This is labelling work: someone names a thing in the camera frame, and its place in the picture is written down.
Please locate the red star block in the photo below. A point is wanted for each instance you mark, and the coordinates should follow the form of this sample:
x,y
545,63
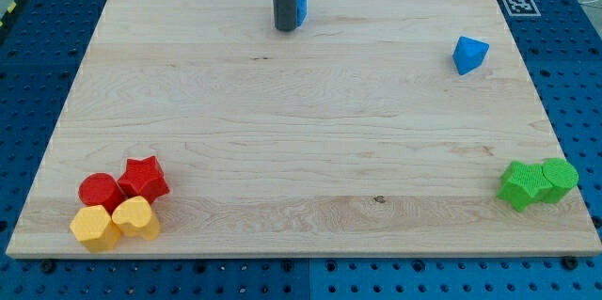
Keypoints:
x,y
143,178

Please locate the light wooden board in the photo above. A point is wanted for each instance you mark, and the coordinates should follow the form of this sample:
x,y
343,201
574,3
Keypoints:
x,y
352,136

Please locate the yellow hexagon block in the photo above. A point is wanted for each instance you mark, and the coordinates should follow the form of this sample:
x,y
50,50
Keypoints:
x,y
94,229

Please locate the green cylinder block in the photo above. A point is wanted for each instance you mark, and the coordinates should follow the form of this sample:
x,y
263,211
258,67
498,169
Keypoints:
x,y
563,177

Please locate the green star block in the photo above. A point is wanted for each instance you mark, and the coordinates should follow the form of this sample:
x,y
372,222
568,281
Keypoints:
x,y
523,184

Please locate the red cylinder block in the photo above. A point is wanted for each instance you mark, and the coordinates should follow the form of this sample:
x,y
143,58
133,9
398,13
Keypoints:
x,y
101,189

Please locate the white fiducial marker tag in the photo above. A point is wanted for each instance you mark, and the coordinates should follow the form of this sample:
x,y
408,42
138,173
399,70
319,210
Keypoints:
x,y
521,8

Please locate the yellow heart block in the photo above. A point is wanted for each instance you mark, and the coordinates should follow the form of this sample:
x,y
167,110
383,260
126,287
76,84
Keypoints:
x,y
135,217

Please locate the blue triangle block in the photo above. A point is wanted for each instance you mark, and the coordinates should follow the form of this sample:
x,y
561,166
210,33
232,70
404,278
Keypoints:
x,y
469,54

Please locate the blue cube block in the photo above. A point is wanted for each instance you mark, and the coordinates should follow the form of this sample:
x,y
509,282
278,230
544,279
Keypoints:
x,y
301,10

